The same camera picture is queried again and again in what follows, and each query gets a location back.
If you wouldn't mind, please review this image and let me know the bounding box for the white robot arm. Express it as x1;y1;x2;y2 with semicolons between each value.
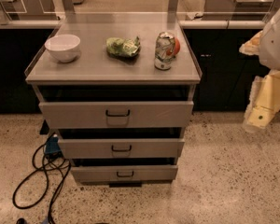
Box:
239;8;280;133

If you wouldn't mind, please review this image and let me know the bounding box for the crushed soda can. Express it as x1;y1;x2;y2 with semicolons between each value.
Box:
154;32;175;70

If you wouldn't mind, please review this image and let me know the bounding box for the white rail left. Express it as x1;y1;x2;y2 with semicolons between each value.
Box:
0;21;62;29

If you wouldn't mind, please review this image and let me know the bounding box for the background grey cabinet left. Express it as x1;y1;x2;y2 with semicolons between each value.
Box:
0;0;57;21

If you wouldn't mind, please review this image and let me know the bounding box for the blue power box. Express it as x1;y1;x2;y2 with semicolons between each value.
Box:
45;134;61;155

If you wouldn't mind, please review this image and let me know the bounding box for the background grey cabinet right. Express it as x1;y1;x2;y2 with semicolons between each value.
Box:
203;0;273;21

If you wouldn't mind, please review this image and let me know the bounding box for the white rail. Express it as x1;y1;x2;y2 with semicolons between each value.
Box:
0;21;62;29
179;21;265;29

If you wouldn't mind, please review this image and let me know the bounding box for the background grey cabinet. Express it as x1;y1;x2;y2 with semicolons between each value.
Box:
203;0;273;21
0;0;57;21

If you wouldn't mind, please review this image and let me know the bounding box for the orange fruit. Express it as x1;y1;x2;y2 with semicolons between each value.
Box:
173;37;180;56

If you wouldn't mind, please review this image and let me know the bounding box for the white rail right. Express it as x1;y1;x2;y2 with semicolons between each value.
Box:
179;21;265;29

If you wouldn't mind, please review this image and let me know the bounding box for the green chip bag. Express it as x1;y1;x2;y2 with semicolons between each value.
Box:
106;36;141;58

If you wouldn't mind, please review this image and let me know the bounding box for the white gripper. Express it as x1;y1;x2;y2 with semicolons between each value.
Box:
239;32;280;133

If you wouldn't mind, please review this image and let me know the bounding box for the white ceramic bowl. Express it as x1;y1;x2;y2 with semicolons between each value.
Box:
45;35;80;63

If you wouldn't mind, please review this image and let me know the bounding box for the black floor cable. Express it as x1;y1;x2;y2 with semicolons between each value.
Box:
11;142;72;224

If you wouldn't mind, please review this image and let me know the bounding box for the grey drawer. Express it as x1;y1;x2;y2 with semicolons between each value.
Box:
58;138;185;159
72;165;178;183
39;101;193;129

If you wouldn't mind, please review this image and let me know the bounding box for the grey drawer cabinet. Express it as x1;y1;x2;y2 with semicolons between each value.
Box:
23;12;203;188

